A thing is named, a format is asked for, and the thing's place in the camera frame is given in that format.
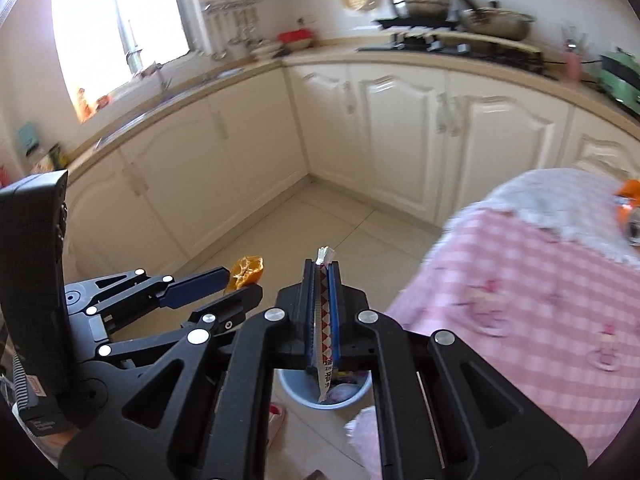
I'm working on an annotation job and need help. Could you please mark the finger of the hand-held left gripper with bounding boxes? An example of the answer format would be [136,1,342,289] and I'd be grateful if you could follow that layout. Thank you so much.
[97,283,264,369]
[80,266,232,317]

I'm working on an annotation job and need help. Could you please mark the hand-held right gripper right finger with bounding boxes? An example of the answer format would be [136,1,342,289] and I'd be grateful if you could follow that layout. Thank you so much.
[327,260,589,480]

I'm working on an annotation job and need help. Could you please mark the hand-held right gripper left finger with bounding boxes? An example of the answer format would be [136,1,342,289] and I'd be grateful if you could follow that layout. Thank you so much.
[59,258,318,480]

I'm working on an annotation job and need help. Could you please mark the red white striped wrapper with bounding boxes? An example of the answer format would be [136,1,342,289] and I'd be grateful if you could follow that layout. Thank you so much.
[314,246,346,404]

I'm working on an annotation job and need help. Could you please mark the orange peel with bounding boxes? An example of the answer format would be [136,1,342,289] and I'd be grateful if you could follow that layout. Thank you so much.
[226,255,265,293]

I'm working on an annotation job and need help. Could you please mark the blue trash bin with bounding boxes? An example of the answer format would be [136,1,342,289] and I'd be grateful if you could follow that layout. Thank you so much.
[277,367,374,411]

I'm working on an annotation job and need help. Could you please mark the yellow green packet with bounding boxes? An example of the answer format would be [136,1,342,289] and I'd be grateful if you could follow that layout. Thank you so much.
[31,143,69,172]

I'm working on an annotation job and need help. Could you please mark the teal box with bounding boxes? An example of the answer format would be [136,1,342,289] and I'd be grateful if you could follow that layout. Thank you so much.
[17,122,42,154]

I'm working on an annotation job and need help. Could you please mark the person's pink fleece clothing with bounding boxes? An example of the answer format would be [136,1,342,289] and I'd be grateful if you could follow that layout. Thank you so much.
[344,405,382,467]

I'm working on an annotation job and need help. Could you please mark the orange packet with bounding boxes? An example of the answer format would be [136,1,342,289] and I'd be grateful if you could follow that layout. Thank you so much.
[77,87,109,122]

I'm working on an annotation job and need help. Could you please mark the steel sink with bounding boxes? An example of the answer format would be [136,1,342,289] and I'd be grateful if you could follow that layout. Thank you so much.
[95,67,246,151]

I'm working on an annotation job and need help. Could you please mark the pink checked tablecloth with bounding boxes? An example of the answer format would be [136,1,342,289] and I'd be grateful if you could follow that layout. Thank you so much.
[387,167,640,466]

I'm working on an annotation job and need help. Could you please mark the cream base cabinets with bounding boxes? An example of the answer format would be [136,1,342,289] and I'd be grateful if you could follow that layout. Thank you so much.
[60,45,640,281]

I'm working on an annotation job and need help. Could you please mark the steel faucet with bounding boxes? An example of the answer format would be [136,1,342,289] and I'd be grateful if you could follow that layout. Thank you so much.
[125,45,169,97]

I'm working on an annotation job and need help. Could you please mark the white bowls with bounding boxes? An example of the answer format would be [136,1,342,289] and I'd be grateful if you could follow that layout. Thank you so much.
[250,40,291,59]

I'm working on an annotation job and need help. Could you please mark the kitchen window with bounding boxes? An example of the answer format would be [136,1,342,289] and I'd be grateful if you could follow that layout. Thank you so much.
[50,0,194,124]

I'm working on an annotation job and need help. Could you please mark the red container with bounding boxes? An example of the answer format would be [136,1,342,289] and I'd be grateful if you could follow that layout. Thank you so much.
[277,27,319,49]

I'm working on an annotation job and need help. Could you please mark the black gas stove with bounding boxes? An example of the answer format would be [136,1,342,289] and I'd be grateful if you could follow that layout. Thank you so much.
[357,19,558,81]

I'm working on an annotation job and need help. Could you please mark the orange and silver can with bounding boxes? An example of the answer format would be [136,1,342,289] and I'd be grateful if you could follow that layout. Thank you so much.
[612,179,640,247]

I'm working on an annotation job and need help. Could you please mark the steel wok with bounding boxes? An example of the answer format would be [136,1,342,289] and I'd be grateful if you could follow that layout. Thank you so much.
[460,2,536,42]

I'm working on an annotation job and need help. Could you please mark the pink utensil holder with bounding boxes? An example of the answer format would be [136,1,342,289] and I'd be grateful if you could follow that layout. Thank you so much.
[562,25,587,84]

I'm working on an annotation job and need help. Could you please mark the green electric cooker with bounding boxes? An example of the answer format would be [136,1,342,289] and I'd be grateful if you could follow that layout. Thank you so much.
[597,50,640,119]

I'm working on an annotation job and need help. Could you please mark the wall utensil rail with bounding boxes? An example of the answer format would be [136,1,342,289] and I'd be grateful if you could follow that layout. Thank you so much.
[202,0,264,61]

